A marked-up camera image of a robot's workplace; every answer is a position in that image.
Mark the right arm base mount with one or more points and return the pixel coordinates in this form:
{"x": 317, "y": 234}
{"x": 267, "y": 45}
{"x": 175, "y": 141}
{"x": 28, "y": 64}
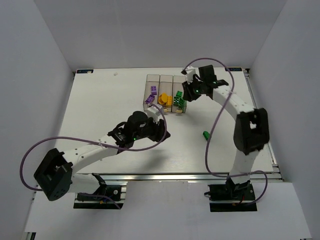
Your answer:
{"x": 230, "y": 197}

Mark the purple long lego brick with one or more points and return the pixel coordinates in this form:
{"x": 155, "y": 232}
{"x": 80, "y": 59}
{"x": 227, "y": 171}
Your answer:
{"x": 150, "y": 99}

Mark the blue corner label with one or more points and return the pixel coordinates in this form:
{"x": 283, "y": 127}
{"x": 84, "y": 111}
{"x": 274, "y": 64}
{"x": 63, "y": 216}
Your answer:
{"x": 233, "y": 69}
{"x": 84, "y": 71}

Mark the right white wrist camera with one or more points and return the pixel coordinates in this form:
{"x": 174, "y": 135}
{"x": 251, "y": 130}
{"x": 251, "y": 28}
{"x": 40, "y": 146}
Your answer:
{"x": 189, "y": 72}

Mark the green curved lego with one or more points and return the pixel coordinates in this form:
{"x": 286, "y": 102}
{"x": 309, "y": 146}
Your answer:
{"x": 206, "y": 135}

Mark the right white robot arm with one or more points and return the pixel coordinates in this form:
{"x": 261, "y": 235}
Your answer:
{"x": 251, "y": 131}

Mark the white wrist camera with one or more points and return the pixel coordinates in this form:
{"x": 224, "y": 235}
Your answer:
{"x": 189, "y": 72}
{"x": 154, "y": 112}

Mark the purple small lego brick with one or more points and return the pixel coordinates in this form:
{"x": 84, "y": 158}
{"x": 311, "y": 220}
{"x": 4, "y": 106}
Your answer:
{"x": 153, "y": 90}

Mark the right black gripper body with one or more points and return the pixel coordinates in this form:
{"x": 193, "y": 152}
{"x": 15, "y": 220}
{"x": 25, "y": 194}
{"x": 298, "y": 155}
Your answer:
{"x": 187, "y": 92}

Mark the right blue corner label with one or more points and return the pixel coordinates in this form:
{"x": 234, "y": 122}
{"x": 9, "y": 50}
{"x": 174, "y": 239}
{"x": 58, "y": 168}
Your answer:
{"x": 233, "y": 69}

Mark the green lego two-by-two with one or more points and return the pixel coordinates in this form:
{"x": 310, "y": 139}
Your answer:
{"x": 176, "y": 101}

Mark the orange curved lego brick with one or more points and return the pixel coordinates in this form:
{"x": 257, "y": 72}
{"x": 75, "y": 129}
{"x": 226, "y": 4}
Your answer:
{"x": 162, "y": 99}

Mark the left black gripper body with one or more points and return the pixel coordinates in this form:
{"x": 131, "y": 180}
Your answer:
{"x": 161, "y": 130}

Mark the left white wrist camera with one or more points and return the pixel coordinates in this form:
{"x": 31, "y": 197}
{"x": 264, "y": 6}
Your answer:
{"x": 154, "y": 112}

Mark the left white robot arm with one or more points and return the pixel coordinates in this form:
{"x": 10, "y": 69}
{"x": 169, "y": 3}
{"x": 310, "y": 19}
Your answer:
{"x": 59, "y": 171}

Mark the aluminium front rail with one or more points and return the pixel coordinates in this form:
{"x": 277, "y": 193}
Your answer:
{"x": 273, "y": 176}

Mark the left blue corner label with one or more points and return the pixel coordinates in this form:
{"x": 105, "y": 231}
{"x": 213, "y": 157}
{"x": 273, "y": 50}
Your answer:
{"x": 84, "y": 71}

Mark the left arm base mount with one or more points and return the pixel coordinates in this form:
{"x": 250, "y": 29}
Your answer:
{"x": 92, "y": 192}

